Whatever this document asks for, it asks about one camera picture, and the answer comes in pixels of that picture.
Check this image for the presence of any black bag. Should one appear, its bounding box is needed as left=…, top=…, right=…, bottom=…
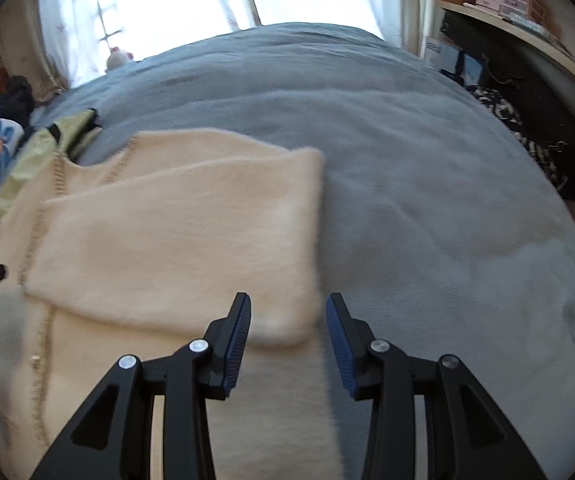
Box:
left=440, top=12, right=575, bottom=201

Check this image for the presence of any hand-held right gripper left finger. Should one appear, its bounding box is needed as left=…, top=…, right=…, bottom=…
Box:
left=31, top=292, right=252, bottom=480

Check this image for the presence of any black and white patterned cloth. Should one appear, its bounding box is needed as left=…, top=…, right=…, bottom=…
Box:
left=467, top=85, right=568, bottom=186

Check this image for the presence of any wooden desk shelf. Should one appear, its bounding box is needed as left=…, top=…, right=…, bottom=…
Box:
left=437, top=0, right=575, bottom=96

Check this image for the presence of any beige curtain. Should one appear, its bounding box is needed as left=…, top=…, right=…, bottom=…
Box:
left=0, top=0, right=68, bottom=98

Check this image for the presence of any yellow-green garment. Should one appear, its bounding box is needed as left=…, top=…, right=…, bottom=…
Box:
left=0, top=109, right=104, bottom=221

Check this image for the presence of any blue and white box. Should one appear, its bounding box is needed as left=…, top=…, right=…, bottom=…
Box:
left=422, top=35, right=488, bottom=88

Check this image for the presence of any white plush toy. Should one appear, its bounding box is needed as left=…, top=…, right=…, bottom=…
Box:
left=106, top=46, right=135, bottom=72

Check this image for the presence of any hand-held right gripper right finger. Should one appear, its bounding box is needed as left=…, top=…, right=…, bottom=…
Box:
left=326, top=292, right=548, bottom=480

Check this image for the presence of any cream fluffy sweater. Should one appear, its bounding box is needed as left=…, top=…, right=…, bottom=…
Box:
left=0, top=129, right=345, bottom=480

